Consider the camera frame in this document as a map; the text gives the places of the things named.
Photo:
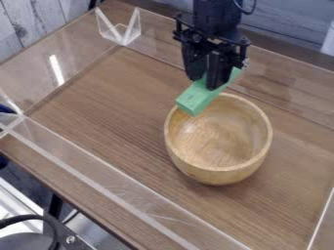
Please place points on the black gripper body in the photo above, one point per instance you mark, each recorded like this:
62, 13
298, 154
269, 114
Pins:
232, 43

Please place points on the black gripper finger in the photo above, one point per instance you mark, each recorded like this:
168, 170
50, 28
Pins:
219, 69
195, 60

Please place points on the green rectangular block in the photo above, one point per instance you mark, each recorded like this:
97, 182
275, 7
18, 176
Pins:
195, 99

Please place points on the brown wooden bowl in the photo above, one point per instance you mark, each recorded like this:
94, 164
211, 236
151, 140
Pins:
219, 147

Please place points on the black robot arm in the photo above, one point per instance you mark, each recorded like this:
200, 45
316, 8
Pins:
216, 16

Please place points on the black table leg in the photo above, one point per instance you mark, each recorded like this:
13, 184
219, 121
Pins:
54, 206

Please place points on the clear acrylic tray wall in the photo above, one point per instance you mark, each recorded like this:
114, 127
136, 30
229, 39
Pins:
92, 89

